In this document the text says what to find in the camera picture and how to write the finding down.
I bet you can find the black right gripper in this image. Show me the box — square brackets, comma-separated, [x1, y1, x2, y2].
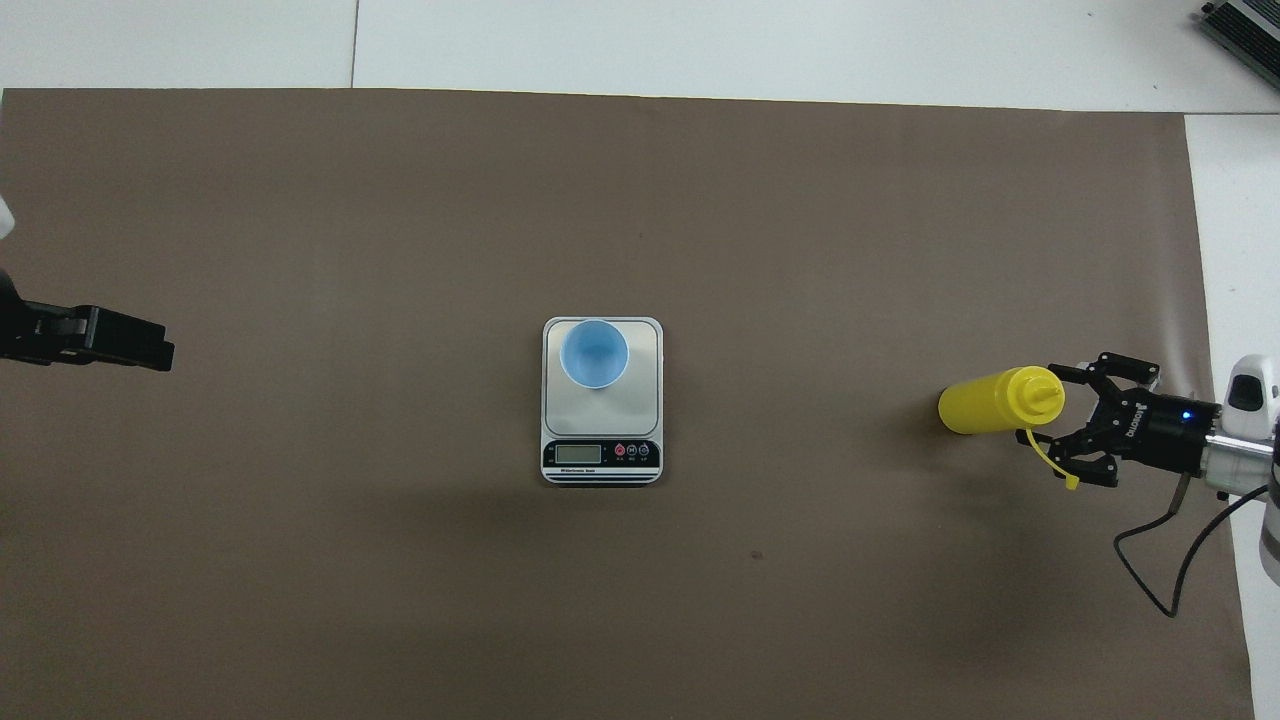
[1018, 352, 1223, 490]

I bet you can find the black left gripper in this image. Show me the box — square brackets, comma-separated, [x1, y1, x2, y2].
[0, 268, 176, 373]

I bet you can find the yellow squeeze seasoning bottle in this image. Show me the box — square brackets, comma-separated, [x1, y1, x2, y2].
[938, 366, 1081, 492]

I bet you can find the light blue plastic cup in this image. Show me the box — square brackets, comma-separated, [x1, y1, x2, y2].
[559, 318, 631, 390]

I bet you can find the silver digital kitchen scale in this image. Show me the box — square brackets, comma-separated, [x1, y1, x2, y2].
[541, 316, 665, 487]

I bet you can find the brown paper table mat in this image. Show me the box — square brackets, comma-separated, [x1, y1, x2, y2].
[0, 88, 1256, 720]

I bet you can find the grey ribbed metal device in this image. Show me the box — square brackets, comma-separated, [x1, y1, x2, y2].
[1198, 0, 1280, 63]

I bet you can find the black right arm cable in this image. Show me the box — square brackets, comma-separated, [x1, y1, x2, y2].
[1113, 470, 1271, 619]

